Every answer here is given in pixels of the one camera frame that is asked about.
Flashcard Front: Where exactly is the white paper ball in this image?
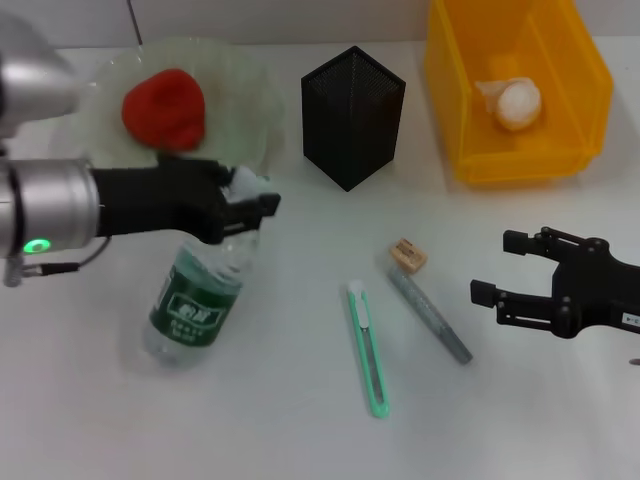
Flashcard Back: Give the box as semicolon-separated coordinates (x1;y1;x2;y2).
473;77;544;132

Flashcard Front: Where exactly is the left wrist cable with plug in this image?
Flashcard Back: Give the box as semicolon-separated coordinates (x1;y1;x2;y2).
4;234;111;289

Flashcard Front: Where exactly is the black mesh pen holder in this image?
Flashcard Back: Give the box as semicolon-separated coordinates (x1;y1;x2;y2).
301;45;407;193

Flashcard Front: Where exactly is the grey marker pen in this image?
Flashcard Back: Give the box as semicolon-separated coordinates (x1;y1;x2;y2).
387;268;474;365

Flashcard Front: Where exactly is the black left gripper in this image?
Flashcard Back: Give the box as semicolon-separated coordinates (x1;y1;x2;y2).
92;159;282;246

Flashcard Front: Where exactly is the green utility knife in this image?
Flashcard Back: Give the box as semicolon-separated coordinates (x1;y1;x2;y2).
346;279;391;420

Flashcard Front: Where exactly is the tan eraser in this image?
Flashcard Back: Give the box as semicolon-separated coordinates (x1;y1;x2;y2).
388;238;429;274

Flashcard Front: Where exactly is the yellow plastic bin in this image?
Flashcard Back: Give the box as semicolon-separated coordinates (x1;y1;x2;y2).
424;0;615;190

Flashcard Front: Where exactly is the pale green glass fruit plate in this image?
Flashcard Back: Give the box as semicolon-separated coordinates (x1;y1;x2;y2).
74;37;287;174

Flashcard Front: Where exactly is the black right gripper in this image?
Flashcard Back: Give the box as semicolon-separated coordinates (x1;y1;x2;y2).
469;226;640;340

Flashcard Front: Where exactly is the red orange fruit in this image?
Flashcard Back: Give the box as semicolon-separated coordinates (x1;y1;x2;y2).
121;68;207;151

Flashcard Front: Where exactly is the clear water bottle green label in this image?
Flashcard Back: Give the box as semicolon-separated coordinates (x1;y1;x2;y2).
142;167;274;371

